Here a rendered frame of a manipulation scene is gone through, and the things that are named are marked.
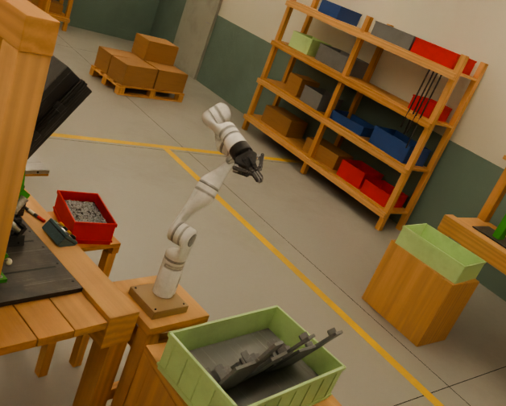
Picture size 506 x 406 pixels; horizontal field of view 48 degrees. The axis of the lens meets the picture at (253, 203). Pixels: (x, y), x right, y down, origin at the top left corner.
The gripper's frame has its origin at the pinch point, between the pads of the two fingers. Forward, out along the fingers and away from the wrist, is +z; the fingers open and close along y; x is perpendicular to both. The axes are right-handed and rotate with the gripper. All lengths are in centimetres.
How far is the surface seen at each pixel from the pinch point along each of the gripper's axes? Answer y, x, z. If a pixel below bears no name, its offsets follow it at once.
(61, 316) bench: -79, 39, -4
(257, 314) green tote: -10, 72, 19
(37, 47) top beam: -50, -61, -24
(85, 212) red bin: -56, 83, -72
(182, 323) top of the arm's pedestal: -40, 68, 9
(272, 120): 242, 491, -368
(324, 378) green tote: -2, 62, 57
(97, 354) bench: -75, 66, 5
